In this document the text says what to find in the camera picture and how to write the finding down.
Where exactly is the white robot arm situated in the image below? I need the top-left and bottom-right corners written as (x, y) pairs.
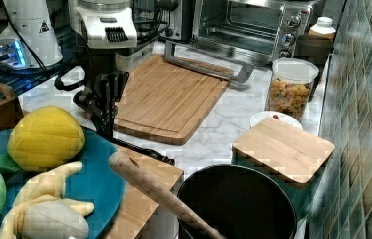
top-left (69, 0), bottom-right (137, 138)

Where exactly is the teal plate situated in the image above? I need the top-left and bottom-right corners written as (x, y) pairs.
top-left (0, 129), bottom-right (125, 239)

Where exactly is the plush banana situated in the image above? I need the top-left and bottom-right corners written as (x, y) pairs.
top-left (0, 161), bottom-right (94, 239)

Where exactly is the white bowl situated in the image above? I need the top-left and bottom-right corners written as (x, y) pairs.
top-left (249, 111), bottom-right (302, 129)

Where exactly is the toaster oven with open door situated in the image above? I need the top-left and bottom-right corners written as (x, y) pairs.
top-left (164, 0), bottom-right (325, 83)

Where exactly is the black pan with wooden handle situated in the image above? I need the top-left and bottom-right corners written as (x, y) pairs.
top-left (109, 152), bottom-right (296, 239)

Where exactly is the clear jar of pasta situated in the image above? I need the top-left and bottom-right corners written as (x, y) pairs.
top-left (265, 58), bottom-right (319, 120)

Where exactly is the teal canister with bamboo lid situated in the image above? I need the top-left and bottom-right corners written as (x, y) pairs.
top-left (232, 118), bottom-right (335, 219)

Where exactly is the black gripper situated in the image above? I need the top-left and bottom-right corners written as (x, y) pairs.
top-left (74, 71), bottom-right (129, 139)

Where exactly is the black coffee machine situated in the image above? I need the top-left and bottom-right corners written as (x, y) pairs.
top-left (131, 0), bottom-right (196, 42)

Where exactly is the white capped bottle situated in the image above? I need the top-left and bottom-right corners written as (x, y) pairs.
top-left (309, 17), bottom-right (336, 40)

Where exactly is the bamboo cutting board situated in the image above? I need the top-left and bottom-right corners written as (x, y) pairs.
top-left (115, 55), bottom-right (229, 145)

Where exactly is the yellow plush corn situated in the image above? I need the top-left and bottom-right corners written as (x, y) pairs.
top-left (7, 106), bottom-right (85, 172)

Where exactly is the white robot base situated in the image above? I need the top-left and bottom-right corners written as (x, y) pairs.
top-left (0, 0), bottom-right (63, 70)

